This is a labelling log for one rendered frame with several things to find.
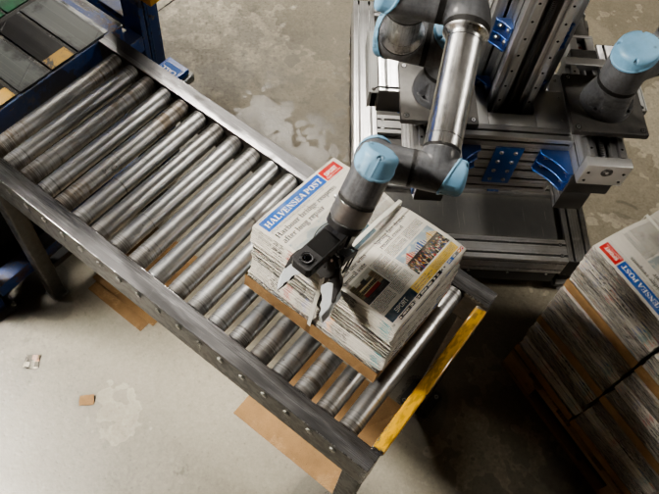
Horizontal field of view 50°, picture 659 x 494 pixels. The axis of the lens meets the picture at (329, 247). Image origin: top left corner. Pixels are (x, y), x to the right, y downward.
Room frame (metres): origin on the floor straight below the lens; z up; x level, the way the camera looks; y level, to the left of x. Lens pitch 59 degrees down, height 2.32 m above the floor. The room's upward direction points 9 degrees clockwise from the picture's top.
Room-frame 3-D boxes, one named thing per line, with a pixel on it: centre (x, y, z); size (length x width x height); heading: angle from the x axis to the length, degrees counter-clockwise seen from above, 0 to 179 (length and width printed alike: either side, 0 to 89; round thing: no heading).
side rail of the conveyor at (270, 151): (1.16, 0.17, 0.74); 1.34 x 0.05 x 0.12; 60
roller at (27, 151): (1.20, 0.75, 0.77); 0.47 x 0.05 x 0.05; 150
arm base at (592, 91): (1.53, -0.73, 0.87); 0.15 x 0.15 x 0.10
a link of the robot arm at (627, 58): (1.53, -0.73, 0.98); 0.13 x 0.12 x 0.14; 123
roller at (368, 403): (0.65, -0.21, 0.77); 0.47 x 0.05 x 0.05; 150
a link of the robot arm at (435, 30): (1.47, -0.23, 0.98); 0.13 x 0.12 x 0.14; 86
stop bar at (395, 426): (0.60, -0.28, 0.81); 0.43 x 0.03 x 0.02; 150
